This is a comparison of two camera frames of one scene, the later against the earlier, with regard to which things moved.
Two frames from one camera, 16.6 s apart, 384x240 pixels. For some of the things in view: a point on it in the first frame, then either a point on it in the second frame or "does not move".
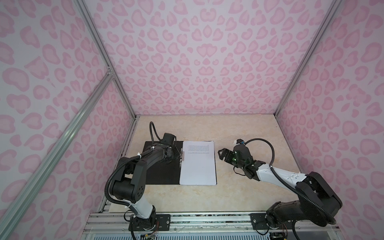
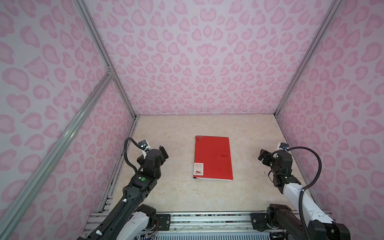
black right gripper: [224, 151] to [262, 155]
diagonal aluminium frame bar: [32, 181] does not move
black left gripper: [176, 152] to [163, 151]
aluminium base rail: [115, 226] does not move
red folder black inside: [168, 172] to [212, 158]
